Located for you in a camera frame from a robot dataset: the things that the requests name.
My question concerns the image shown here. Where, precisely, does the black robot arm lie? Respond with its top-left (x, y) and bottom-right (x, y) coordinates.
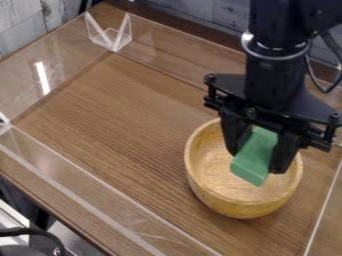
top-left (202, 0), bottom-right (342, 174)

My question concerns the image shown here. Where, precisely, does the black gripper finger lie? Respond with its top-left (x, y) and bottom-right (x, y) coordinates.
top-left (220, 110), bottom-right (252, 156)
top-left (268, 131), bottom-right (301, 174)

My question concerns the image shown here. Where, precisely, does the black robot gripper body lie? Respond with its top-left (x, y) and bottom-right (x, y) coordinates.
top-left (202, 31), bottom-right (342, 151)

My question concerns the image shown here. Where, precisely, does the green rectangular block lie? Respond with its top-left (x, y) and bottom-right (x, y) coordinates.
top-left (229, 127), bottom-right (277, 187)

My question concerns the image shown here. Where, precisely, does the brown wooden bowl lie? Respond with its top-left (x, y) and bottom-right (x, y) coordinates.
top-left (184, 119), bottom-right (303, 219)

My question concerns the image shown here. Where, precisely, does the clear acrylic corner bracket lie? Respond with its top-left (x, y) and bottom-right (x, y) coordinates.
top-left (84, 12), bottom-right (132, 52)

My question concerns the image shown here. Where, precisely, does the black metal base plate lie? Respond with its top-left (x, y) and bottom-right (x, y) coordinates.
top-left (29, 219), bottom-right (105, 256)

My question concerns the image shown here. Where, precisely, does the clear acrylic tray wall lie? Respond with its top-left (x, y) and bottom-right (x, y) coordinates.
top-left (0, 115), bottom-right (223, 256)

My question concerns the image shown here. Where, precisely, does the black cable on floor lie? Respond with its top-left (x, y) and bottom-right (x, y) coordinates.
top-left (0, 227), bottom-right (65, 256)

